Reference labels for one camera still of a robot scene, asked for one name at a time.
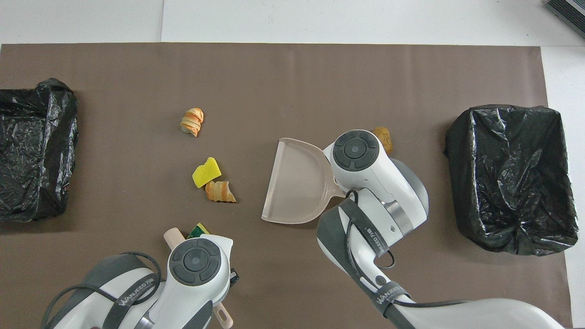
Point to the brown paper table mat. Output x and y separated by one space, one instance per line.
137 68

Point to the beige brush with black bristles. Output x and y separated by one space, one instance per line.
173 237

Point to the grey ribbed device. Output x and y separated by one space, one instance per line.
571 11

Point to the green and yellow sponge piece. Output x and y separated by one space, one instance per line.
197 230

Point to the black plastic lined bin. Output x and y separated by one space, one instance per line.
41 183
502 183

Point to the striped toy croissant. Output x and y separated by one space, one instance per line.
220 192
192 122

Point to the beige plastic dustpan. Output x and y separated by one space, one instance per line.
297 183

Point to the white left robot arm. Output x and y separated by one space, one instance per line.
196 283

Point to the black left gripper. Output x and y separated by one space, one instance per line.
234 277

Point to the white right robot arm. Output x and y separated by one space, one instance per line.
365 173

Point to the brown toy nugget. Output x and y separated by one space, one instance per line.
385 136

